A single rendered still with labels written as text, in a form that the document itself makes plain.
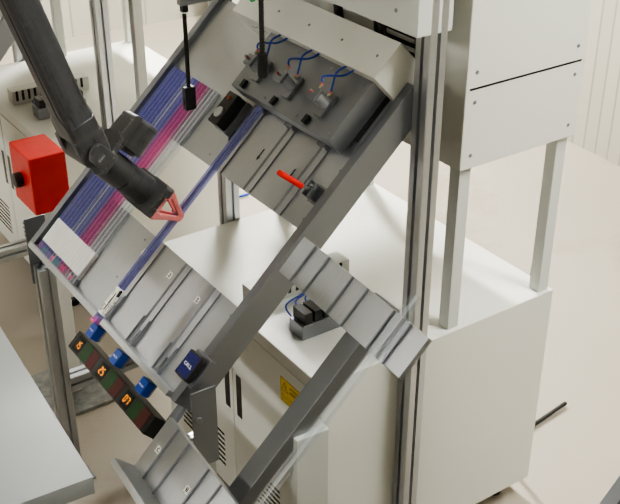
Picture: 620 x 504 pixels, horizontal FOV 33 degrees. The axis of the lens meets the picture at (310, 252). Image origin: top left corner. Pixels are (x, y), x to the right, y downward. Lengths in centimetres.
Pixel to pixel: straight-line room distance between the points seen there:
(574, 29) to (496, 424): 95
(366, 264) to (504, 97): 61
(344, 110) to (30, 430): 84
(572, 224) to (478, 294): 172
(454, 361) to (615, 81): 242
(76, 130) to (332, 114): 46
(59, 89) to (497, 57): 82
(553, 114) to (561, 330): 136
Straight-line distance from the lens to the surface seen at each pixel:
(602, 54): 459
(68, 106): 177
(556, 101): 222
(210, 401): 190
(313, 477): 172
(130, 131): 187
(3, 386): 223
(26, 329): 350
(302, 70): 205
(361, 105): 192
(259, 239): 262
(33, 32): 171
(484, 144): 211
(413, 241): 204
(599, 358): 337
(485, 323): 235
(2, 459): 205
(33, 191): 278
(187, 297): 203
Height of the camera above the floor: 189
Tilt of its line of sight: 30 degrees down
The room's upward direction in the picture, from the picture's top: straight up
